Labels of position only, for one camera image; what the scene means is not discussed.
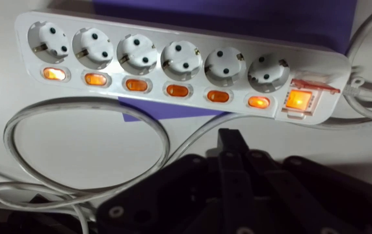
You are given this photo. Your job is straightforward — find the white bundled power cord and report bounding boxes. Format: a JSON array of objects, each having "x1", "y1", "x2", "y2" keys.
[{"x1": 342, "y1": 0, "x2": 372, "y2": 125}]

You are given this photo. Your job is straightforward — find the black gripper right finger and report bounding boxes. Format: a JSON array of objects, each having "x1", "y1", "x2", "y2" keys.
[{"x1": 231, "y1": 129, "x2": 372, "y2": 234}]

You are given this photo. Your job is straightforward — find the purple paper sheet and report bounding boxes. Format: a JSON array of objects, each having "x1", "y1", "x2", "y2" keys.
[{"x1": 91, "y1": 0, "x2": 359, "y2": 123}]

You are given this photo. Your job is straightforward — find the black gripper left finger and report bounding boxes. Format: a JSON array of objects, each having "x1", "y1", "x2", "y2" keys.
[{"x1": 95, "y1": 127, "x2": 236, "y2": 234}]

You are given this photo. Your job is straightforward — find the long white looped cable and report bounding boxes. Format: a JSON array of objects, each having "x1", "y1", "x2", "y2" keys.
[{"x1": 0, "y1": 95, "x2": 249, "y2": 234}]

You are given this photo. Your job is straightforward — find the white six-socket power strip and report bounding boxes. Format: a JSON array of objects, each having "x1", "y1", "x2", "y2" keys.
[{"x1": 15, "y1": 10, "x2": 353, "y2": 127}]

